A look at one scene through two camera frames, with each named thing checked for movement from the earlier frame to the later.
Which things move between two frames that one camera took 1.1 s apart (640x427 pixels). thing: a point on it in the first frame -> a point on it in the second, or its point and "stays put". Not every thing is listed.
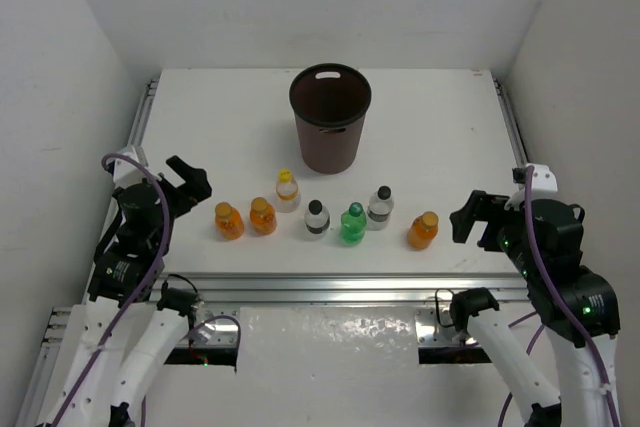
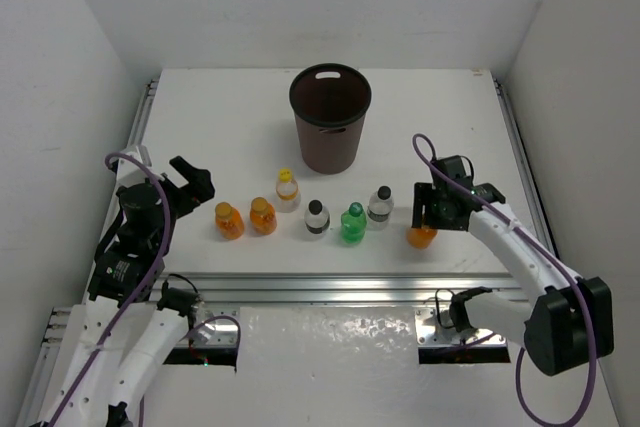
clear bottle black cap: (379, 208) stays put
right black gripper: (481, 205) -> (424, 192)
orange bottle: (423, 229) stays put
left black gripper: (185, 187) stays put
